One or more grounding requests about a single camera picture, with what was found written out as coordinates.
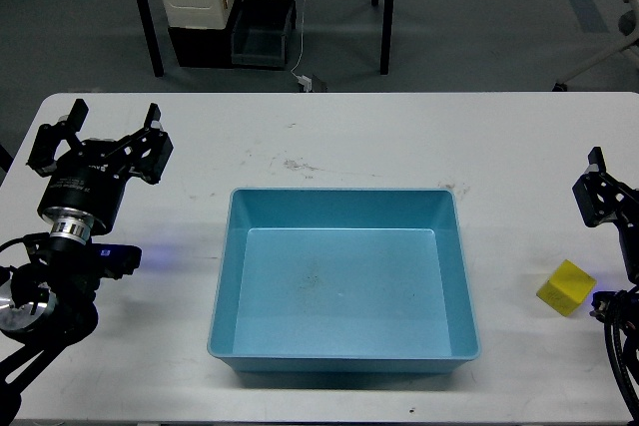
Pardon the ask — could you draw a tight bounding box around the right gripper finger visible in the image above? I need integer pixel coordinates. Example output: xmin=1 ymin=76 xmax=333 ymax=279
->
xmin=572 ymin=147 xmax=638 ymax=227

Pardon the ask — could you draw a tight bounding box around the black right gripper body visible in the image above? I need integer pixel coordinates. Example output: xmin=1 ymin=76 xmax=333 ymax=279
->
xmin=617 ymin=213 xmax=638 ymax=285

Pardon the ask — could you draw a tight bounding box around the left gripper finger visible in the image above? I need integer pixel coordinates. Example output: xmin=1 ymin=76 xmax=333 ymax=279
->
xmin=27 ymin=99 xmax=89 ymax=177
xmin=103 ymin=103 xmax=173 ymax=185

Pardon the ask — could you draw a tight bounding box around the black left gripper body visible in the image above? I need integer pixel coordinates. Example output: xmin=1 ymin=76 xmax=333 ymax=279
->
xmin=38 ymin=138 xmax=133 ymax=235

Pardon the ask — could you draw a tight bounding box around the yellow block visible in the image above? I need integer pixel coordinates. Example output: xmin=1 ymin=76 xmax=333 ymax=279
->
xmin=536 ymin=259 xmax=597 ymax=317

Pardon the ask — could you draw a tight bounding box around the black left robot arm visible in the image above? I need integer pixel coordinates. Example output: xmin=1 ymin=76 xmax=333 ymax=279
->
xmin=1 ymin=99 xmax=173 ymax=425

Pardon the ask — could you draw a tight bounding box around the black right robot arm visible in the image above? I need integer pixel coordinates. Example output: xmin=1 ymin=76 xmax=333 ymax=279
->
xmin=572 ymin=147 xmax=638 ymax=425

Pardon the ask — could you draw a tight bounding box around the black box under crate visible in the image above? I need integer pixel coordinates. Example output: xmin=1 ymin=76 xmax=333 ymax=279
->
xmin=168 ymin=0 xmax=243 ymax=69

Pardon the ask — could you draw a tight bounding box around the blue plastic box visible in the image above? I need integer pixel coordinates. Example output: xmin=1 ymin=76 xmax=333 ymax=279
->
xmin=208 ymin=189 xmax=480 ymax=374

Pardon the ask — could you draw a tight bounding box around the dark grey plastic bin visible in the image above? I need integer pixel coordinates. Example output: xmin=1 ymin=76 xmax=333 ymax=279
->
xmin=231 ymin=0 xmax=297 ymax=70

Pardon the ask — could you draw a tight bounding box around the black table leg left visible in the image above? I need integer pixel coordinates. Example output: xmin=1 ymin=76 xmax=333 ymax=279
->
xmin=136 ymin=0 xmax=164 ymax=78

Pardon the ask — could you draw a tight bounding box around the white chair base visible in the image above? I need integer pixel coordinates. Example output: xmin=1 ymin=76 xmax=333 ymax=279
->
xmin=552 ymin=0 xmax=639 ymax=93

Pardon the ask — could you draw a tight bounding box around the white power cable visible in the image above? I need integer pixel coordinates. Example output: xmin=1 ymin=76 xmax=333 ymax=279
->
xmin=234 ymin=0 xmax=314 ymax=93

